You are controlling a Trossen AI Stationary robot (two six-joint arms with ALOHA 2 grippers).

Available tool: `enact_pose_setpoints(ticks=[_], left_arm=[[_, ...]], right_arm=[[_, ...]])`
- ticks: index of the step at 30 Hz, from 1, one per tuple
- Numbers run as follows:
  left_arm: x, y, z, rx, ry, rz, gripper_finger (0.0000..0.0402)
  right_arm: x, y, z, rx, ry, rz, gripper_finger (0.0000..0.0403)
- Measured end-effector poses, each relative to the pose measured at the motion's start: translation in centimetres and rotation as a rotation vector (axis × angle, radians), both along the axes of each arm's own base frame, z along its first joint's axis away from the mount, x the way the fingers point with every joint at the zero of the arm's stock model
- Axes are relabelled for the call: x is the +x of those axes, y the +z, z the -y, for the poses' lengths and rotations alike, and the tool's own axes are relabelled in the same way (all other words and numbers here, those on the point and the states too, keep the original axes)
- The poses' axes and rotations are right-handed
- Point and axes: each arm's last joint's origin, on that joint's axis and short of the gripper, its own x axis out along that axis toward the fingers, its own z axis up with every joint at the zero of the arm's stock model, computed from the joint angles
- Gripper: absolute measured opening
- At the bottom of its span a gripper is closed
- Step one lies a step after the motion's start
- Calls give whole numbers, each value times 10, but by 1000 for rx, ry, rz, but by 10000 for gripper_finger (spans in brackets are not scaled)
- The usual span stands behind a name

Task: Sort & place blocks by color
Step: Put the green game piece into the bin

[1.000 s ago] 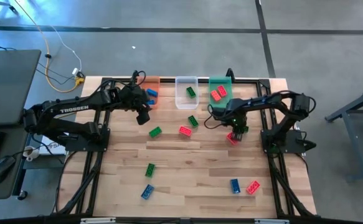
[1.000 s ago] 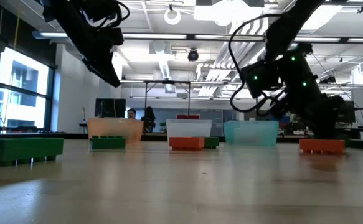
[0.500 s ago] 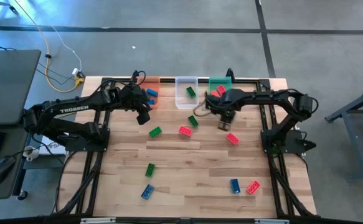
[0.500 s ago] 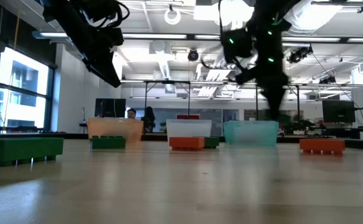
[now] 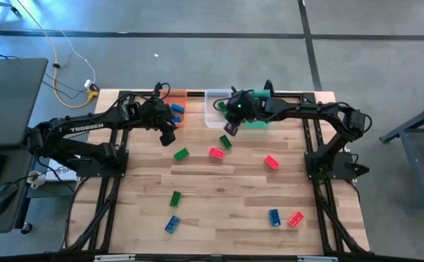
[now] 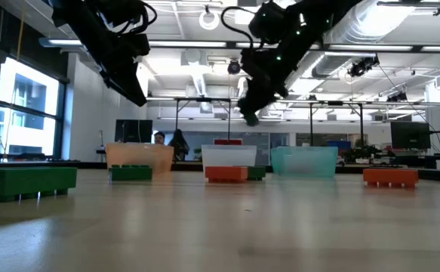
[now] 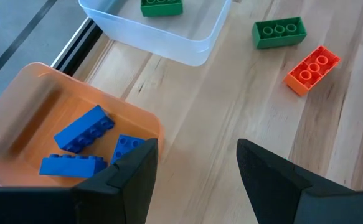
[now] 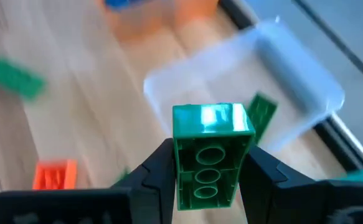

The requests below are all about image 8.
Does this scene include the translucent orange plastic bin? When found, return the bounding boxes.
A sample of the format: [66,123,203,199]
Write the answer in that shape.
[95,0,221,43]

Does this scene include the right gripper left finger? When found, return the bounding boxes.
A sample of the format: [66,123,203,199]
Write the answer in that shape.
[112,138,177,224]

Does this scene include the blue toy brick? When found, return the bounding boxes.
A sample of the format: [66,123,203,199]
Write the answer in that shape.
[103,0,151,11]

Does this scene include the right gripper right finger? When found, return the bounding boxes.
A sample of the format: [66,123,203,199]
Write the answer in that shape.
[238,145,322,224]

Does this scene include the red toy brick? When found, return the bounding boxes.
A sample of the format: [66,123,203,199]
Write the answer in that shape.
[31,159,78,190]

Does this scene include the black aluminium table frame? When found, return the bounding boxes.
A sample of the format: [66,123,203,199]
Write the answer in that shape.
[218,0,363,172]

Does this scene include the clear plastic bin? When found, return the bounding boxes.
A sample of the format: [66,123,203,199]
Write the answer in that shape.
[143,18,346,153]

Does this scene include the green toy brick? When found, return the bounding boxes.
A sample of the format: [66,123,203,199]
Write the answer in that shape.
[171,102,257,212]
[246,92,278,146]
[0,57,48,102]

